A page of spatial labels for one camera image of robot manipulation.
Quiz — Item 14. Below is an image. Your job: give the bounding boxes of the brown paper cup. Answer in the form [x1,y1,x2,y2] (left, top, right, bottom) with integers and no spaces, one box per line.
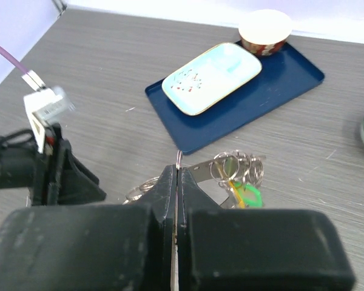
[238,9,293,56]

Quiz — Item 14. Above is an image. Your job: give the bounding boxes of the yellow key tag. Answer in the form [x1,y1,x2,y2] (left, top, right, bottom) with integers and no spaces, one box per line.
[228,180,246,209]

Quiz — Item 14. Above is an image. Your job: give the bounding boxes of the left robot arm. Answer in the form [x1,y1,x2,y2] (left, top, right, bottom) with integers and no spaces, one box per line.
[0,123,107,206]

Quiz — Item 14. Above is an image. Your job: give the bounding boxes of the green key tag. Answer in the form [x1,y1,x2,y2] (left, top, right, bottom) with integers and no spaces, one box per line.
[239,184,263,208]

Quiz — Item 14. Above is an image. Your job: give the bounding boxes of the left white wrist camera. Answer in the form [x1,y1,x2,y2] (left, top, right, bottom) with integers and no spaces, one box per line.
[23,86,75,153]

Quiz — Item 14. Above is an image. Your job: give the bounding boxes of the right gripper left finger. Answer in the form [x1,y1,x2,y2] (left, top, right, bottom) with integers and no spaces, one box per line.
[0,166,177,290]

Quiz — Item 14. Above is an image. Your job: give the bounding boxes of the light green rectangular plate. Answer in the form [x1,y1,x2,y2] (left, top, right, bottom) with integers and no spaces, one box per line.
[161,42,262,116]

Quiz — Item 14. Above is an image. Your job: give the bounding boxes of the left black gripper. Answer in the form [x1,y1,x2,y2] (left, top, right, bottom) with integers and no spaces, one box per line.
[30,123,107,206]

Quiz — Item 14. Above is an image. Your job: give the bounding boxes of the dark blue tray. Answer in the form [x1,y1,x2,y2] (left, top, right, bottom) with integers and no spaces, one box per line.
[145,43,325,155]

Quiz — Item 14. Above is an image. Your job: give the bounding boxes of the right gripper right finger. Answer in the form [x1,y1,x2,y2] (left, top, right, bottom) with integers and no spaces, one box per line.
[177,169,356,290]

